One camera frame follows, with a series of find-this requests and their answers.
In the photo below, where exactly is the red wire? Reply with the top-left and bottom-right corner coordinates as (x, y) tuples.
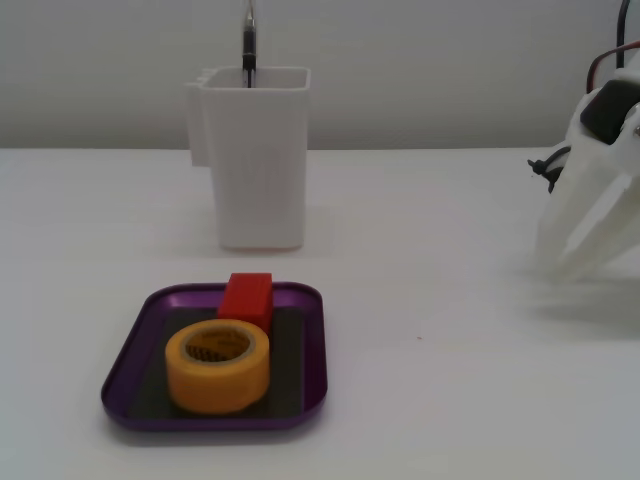
(585, 41), (640, 94)

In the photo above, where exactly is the black cable with tie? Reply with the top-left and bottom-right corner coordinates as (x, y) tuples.
(527, 145), (572, 194)

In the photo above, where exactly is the purple metal tray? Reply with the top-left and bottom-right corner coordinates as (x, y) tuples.
(100, 282), (331, 432)

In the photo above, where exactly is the yellow tape roll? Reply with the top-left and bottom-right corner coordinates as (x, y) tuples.
(164, 320), (272, 414)

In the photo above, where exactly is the thin black wire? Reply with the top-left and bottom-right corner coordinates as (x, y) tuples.
(615, 0), (634, 70)

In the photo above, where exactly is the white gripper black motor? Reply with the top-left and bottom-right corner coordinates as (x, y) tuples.
(535, 67), (640, 277)

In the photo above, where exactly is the red rectangular block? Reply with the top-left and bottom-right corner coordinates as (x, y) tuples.
(217, 272), (275, 335)

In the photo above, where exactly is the white plastic pen holder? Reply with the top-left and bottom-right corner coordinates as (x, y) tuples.
(184, 65), (312, 251)

